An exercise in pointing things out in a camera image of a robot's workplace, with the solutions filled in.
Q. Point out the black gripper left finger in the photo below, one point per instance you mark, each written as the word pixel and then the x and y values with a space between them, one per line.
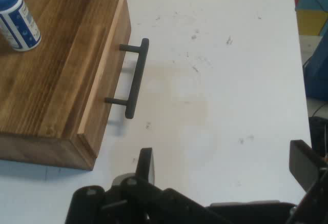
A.
pixel 146 167

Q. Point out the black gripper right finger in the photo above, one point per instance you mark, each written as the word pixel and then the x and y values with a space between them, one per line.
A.
pixel 302 165

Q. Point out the black object beside table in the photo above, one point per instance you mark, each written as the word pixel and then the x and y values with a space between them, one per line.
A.
pixel 319 134

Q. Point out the dark blue bin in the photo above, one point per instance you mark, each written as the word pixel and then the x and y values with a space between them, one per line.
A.
pixel 319 72

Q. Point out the brown wooden drawer cabinet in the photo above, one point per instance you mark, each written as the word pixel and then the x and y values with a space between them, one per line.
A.
pixel 51 62

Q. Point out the large yellow building block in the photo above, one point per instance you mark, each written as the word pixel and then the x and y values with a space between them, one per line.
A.
pixel 311 22

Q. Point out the white bottle with blue cap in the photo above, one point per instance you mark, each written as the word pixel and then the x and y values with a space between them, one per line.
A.
pixel 19 21

